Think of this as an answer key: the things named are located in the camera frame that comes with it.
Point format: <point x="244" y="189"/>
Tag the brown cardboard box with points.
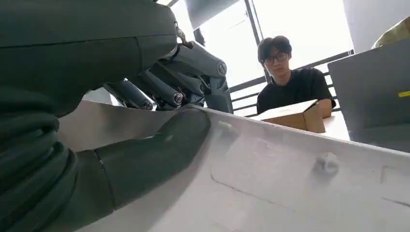
<point x="294" y="117"/>

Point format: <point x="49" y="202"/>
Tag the dark window post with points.
<point x="254" y="28"/>

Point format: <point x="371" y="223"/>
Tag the person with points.
<point x="395" y="33"/>
<point x="294" y="86"/>

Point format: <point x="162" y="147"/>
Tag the white moulded sheet part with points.
<point x="256" y="192"/>

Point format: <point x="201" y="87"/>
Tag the grey flat panel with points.
<point x="368" y="96"/>

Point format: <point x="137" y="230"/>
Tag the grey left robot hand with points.
<point x="80" y="48"/>

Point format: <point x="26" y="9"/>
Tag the yellow sticker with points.
<point x="404" y="93"/>

